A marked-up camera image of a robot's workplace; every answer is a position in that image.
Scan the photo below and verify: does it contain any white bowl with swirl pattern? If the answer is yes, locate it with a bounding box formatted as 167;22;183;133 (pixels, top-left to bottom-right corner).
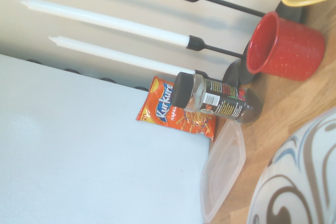
246;109;336;224

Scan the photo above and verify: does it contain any orange Kurkure snack bag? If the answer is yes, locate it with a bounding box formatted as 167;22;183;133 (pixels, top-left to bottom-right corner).
135;74;217;144

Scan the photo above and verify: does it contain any spice jar with black cap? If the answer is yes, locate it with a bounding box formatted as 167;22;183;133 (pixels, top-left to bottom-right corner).
173;71;264;125

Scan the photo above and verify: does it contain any short white taper candle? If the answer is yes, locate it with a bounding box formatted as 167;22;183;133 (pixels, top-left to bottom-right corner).
48;35;196;78

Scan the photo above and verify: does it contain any clear plastic container lid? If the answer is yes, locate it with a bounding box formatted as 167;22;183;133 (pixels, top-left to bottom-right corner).
200;120;247;224

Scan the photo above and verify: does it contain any medium white taper candle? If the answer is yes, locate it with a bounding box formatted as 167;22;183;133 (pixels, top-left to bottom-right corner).
20;0;191;48

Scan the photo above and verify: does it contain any red enamel mug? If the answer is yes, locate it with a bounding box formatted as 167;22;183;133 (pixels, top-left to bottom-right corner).
246;11;327;82

